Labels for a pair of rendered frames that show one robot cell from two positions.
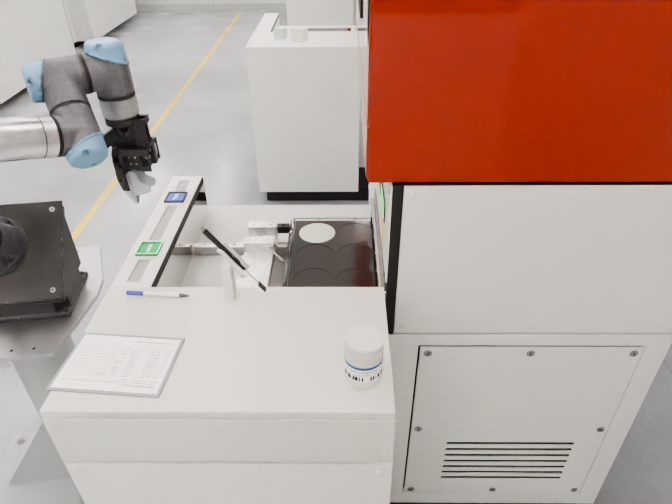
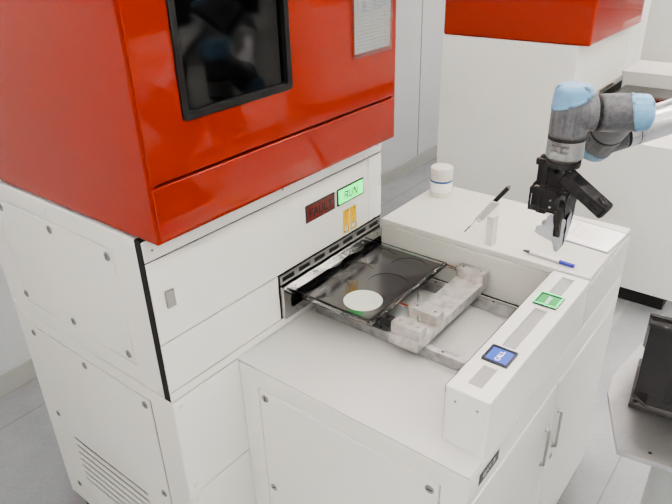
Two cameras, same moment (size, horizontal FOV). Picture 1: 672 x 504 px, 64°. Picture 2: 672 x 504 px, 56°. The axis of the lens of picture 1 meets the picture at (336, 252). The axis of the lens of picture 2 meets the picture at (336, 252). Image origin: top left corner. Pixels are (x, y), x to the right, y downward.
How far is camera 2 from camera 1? 252 cm
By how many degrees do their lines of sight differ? 108
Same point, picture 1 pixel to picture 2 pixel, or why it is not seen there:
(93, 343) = (600, 245)
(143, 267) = (557, 289)
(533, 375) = not seen: hidden behind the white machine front
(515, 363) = not seen: hidden behind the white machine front
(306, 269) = (405, 275)
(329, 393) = (464, 194)
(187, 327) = (530, 236)
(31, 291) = not seen: outside the picture
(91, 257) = (627, 432)
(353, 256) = (357, 271)
